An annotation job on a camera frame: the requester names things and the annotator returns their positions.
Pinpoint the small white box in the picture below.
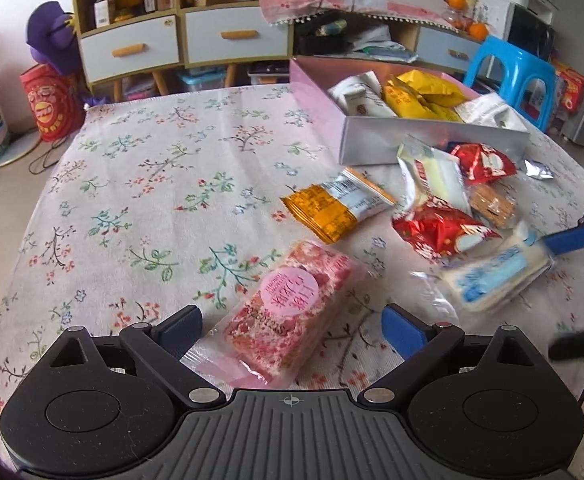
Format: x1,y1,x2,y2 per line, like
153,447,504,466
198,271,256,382
93,0,117,29

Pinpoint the wooden media stand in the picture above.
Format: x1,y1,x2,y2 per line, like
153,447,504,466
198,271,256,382
292,10,488,79

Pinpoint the black floor cable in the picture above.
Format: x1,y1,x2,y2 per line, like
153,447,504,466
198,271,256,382
28,135,73,176

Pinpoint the brown wafer packet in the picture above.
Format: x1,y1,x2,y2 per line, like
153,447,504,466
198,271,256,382
469,182,518,231

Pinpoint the cream white snack packet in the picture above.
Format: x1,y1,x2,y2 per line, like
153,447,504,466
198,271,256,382
396,135,473,211

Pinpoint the white and blue milk packet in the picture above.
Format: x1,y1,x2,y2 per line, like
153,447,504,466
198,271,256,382
412,220,556,316

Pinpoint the pink nougat packet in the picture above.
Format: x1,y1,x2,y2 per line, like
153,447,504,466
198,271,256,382
179,239,373,391

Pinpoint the black bag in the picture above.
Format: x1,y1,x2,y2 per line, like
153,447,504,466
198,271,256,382
297,22,349,57

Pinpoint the white and green snack packet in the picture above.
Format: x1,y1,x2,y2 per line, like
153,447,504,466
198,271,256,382
454,92,530,133

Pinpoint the crinkled yellow snack packet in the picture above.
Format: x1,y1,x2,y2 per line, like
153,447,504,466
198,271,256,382
387,69,468,108

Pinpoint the orange printed box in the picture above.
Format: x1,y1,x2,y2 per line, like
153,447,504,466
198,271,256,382
552,60,584,126

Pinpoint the tall wooden shelf cabinet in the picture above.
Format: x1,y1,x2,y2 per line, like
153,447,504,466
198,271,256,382
69,0,184,104

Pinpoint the small red snack packet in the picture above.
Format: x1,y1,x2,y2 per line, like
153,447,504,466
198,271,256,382
449,142,518,186

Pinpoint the pile of folded cloths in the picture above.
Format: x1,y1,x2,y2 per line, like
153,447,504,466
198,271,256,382
352,27,418,64

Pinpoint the silver foil wrapper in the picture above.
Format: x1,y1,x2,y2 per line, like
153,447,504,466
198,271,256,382
523,158,556,181

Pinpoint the red printed drum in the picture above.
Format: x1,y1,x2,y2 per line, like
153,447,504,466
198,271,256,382
19,62,86,143

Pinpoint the purple plush toy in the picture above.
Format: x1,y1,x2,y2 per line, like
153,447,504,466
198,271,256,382
26,1,104,107

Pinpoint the low wooden drawer cabinet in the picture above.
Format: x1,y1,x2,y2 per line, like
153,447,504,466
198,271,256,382
179,2,295,89

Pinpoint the pink and silver box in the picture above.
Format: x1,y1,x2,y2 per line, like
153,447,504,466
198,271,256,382
288,56,531,167

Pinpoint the clear storage bin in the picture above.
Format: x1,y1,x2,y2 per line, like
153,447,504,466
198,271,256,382
177,69,228,94
248,62,291,86
122,75,158,101

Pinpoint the round white floor base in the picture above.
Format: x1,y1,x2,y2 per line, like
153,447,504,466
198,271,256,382
0,127,41,169

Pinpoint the large red snack packet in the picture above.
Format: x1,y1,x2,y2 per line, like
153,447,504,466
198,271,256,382
391,195,503,263

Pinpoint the white printed snack packet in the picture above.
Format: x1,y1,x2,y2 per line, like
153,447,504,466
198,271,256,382
328,71,398,118

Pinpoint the black microwave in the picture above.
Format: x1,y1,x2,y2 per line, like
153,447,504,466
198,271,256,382
504,5,556,61

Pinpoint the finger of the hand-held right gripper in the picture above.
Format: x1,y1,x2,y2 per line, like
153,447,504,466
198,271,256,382
537,202,584,257
547,326,584,362

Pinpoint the pink fringed cloth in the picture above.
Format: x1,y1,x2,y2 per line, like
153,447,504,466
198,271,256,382
252,0,473,32

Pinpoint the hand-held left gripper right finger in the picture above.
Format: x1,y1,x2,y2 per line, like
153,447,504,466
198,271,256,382
362,302,535,408

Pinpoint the orange and silver snack packet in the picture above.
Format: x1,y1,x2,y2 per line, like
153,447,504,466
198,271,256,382
279,167,398,246

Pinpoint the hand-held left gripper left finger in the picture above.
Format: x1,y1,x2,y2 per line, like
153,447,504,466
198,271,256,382
47,304,227,408

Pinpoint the blue plastic stool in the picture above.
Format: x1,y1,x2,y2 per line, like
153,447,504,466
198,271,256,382
462,35,558,133

